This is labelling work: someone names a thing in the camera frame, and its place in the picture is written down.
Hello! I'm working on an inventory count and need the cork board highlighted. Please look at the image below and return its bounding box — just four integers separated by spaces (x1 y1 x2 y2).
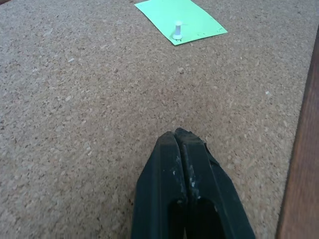
0 0 319 239

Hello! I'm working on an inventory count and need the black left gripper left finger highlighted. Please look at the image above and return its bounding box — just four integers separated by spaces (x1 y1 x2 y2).
130 131 188 239

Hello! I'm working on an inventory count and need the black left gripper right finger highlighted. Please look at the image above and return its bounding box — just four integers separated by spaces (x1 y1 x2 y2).
174 127 256 239

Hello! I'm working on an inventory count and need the brown wooden board frame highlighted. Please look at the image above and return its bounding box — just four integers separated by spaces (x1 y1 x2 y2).
275 29 319 239

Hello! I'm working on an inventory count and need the green paper note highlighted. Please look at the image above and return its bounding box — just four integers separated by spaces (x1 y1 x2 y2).
134 0 229 46

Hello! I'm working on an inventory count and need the white pushpin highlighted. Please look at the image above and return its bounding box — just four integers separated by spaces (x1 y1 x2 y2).
171 20 184 40

